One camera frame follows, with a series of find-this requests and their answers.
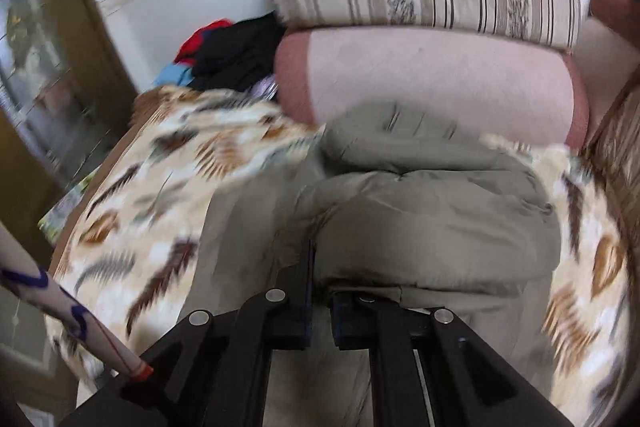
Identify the light blue garment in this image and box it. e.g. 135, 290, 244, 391
152, 63, 196, 88

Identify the person's sleeved left forearm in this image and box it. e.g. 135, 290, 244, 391
0, 223, 154, 380

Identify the red garment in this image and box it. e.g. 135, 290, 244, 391
173, 20, 234, 64

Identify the wooden cabinet with glass door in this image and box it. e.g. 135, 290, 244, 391
0, 0, 137, 228

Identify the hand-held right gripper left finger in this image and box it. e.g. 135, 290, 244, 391
121, 239, 317, 427

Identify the leaf print blanket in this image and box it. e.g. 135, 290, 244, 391
47, 86, 632, 425

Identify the black garment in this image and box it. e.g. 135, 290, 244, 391
190, 13, 287, 94

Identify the pink sofa cushion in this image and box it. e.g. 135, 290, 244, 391
273, 30, 591, 150

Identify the olive green padded jacket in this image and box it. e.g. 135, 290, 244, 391
197, 102, 561, 427

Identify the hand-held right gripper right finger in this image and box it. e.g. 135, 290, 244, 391
330, 292, 575, 427

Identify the brown patterned sofa armrest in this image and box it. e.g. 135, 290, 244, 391
582, 72, 640, 258

